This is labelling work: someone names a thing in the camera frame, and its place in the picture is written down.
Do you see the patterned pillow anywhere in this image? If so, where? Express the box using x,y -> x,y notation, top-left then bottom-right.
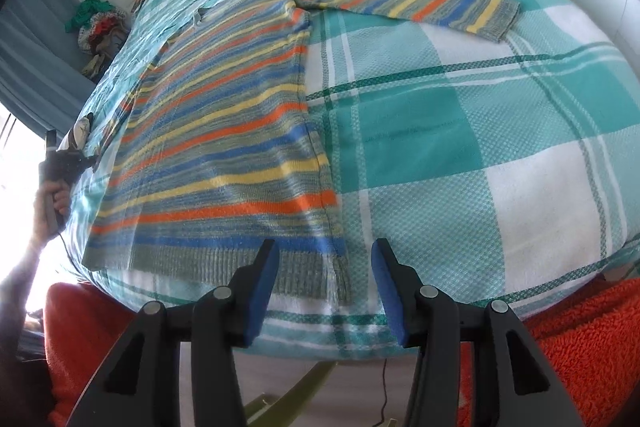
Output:
67,113 -> 96,152

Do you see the blue curtain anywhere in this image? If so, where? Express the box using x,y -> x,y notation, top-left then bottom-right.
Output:
0,0 -> 101,142

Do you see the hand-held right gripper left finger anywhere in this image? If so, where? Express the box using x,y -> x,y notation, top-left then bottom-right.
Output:
67,238 -> 281,427

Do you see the teal plaid blanket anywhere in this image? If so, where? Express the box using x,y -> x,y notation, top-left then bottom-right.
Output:
65,0 -> 640,360

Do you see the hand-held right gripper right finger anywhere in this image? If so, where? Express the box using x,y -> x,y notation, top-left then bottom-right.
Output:
371,238 -> 583,427

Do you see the person's left forearm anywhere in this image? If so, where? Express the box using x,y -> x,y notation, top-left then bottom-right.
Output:
0,232 -> 53,358

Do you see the black cable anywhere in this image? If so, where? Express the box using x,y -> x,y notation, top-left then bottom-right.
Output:
377,357 -> 392,427

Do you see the pile of colourful clothes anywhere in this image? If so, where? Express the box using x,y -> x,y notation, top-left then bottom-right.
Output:
65,0 -> 132,78

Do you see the person's left hand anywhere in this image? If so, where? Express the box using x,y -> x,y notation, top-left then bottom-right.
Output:
34,187 -> 71,240

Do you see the striped knit sweater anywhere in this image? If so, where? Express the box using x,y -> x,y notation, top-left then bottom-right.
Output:
82,0 -> 521,303

